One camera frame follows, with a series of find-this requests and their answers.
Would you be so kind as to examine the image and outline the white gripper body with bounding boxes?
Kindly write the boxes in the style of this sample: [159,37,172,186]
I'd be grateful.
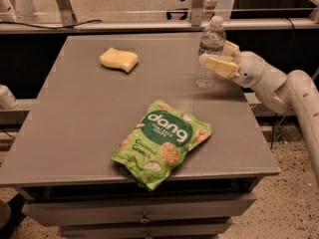
[232,51,266,88]

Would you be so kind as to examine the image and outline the green Dang chips bag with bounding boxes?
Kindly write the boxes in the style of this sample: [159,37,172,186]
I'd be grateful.
[112,101,211,191]

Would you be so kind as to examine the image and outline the clear plastic water bottle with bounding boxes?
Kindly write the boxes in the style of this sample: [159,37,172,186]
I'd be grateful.
[196,16,226,90]

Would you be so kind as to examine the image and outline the horizontal metal rail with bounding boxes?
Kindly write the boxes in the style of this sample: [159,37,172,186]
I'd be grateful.
[0,18,319,34]

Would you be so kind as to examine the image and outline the metal frame post left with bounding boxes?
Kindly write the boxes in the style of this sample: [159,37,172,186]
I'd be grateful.
[56,0,77,27]

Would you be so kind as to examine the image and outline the black cable on rail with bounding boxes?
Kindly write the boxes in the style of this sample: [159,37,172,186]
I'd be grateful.
[0,19,103,30]

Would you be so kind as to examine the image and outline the white cylinder at left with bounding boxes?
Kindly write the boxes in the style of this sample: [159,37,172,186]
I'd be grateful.
[0,85,18,110]

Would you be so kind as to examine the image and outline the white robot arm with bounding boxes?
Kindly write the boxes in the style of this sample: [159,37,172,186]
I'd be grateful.
[198,40,319,184]

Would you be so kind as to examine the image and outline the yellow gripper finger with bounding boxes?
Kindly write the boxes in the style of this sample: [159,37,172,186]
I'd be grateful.
[198,54,239,79]
[222,41,240,57]

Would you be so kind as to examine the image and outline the yellow sponge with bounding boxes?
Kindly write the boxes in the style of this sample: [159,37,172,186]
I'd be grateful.
[100,47,139,73]

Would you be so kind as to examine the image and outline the grey drawer cabinet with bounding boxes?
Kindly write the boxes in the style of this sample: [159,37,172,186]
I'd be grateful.
[0,33,279,239]

